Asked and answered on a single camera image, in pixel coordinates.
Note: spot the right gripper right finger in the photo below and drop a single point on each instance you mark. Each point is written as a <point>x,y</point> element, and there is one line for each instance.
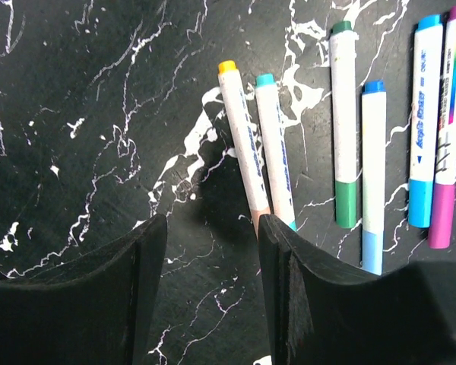
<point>321,310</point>

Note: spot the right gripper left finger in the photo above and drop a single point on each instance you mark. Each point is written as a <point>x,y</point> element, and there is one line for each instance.
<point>95,309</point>

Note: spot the teal capped white marker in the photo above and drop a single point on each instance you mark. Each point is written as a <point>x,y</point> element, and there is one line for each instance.
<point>269,114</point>

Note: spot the orange capped white marker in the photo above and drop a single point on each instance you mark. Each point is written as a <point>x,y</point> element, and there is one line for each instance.
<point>239,119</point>

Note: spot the dark green capped marker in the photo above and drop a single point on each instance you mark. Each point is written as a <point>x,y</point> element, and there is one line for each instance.
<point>343,94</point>

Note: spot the light blue capped marker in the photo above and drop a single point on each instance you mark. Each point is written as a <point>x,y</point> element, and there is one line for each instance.
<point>373,103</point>

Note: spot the purple capped white marker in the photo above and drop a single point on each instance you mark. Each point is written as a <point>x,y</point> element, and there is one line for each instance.
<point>445,166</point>

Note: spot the blue capped white marker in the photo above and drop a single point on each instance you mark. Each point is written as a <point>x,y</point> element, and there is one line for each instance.
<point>427,56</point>

